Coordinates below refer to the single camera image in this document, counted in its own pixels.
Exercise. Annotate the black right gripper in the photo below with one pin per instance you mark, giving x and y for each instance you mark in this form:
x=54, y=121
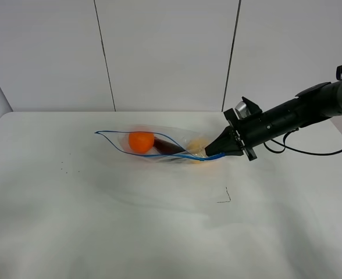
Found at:
x=243, y=134

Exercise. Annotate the clear zip bag blue zipper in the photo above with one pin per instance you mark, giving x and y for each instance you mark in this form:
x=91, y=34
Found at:
x=118, y=139

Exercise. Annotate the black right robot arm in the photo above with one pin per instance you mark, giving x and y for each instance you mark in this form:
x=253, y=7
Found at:
x=309, y=107

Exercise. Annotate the yellow pear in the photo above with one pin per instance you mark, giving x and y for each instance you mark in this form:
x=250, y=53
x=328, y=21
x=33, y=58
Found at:
x=196, y=147

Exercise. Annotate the dark purple eggplant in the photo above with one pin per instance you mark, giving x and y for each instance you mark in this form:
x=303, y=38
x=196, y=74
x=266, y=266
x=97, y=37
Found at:
x=166, y=148

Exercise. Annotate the orange fruit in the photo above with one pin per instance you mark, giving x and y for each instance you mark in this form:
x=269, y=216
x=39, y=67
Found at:
x=141, y=142

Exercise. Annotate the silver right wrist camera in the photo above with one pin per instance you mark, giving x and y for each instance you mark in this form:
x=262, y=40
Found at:
x=242, y=110

